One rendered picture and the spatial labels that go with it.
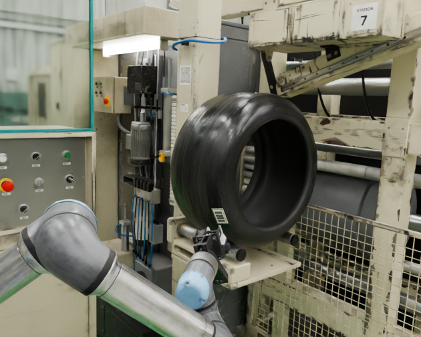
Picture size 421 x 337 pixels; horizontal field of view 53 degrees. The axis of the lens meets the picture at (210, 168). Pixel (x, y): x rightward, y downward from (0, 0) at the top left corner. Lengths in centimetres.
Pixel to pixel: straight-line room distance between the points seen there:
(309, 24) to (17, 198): 127
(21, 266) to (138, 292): 25
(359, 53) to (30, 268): 129
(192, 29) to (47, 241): 113
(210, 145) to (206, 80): 45
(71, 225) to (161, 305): 23
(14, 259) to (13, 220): 83
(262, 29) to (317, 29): 27
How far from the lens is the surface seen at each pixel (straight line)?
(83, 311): 197
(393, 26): 156
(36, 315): 190
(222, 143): 134
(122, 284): 84
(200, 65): 171
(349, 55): 171
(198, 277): 100
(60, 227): 84
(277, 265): 168
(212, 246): 117
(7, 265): 97
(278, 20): 176
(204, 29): 174
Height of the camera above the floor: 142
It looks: 9 degrees down
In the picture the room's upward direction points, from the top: 2 degrees clockwise
